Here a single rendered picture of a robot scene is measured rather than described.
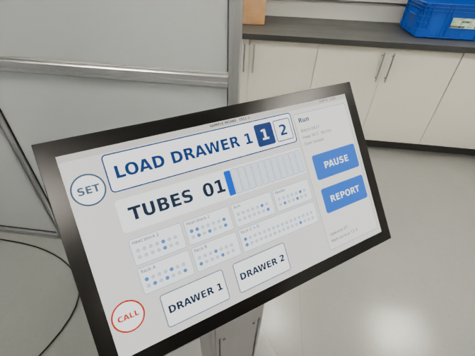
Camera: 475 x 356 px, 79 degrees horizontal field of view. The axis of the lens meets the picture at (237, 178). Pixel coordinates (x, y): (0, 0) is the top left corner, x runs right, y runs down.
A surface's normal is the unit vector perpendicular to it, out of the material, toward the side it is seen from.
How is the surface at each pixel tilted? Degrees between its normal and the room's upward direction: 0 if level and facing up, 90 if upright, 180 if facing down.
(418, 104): 90
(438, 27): 90
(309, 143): 50
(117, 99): 90
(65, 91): 90
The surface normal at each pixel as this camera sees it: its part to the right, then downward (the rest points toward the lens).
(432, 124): -0.12, 0.62
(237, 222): 0.38, -0.07
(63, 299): 0.03, -0.77
